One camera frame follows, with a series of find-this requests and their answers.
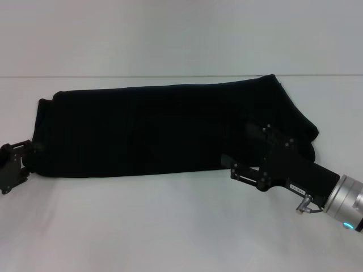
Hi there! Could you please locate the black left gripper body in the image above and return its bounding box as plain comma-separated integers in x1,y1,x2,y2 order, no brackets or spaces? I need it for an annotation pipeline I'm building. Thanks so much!
0,143,29,196

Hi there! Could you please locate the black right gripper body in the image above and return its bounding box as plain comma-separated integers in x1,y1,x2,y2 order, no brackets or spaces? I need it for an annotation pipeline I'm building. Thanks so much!
256,141,341,206

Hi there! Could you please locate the black shirt with FREE print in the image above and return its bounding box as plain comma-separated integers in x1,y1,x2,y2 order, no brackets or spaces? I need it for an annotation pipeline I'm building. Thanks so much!
24,74,319,180

